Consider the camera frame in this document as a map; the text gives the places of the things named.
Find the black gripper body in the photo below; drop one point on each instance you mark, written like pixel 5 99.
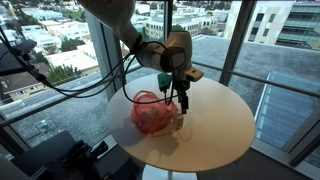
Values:
pixel 181 87

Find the white plastic pill bottle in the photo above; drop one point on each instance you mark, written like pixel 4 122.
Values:
pixel 179 122

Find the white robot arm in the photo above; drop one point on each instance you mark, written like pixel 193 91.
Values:
pixel 110 13

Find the orange plastic bag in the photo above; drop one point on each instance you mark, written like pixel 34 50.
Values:
pixel 150 115

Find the grey slanted window mullion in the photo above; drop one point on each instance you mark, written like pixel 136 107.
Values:
pixel 235 43

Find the grey vertical window mullion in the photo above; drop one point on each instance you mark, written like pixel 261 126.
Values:
pixel 168 16

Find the grey window handrail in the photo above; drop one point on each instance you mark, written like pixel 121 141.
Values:
pixel 50 104
pixel 266 82

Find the black equipment cart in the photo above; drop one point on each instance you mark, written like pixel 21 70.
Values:
pixel 56 156

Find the green wrist camera box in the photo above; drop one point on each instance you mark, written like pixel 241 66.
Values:
pixel 164 81

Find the tan camera mount bracket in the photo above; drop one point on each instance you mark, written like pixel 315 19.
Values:
pixel 195 74

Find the black camera stand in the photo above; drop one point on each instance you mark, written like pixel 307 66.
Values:
pixel 25 46

